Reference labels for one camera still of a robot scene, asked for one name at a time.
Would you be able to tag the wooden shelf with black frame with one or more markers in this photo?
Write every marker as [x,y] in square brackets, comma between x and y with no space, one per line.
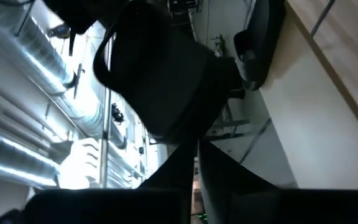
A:
[322,140]

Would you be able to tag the black rubber slide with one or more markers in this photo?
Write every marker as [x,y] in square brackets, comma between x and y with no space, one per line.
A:
[259,37]
[166,77]

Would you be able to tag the black aluminium rig frame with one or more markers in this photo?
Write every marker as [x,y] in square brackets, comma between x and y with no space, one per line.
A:
[323,17]

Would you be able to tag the silver ventilation duct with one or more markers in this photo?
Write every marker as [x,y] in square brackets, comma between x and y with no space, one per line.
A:
[42,53]

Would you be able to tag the black ceiling spotlight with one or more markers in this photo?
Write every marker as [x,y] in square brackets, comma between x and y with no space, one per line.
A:
[117,113]
[59,31]

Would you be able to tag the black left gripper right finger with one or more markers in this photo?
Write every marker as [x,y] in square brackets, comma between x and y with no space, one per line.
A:
[244,193]

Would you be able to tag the silver ceiling pipe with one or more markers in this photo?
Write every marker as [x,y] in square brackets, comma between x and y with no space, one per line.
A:
[11,155]

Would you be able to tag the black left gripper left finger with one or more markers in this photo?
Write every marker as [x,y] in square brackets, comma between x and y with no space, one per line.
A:
[166,186]

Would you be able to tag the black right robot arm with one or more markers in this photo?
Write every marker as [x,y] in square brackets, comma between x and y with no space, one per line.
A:
[79,15]

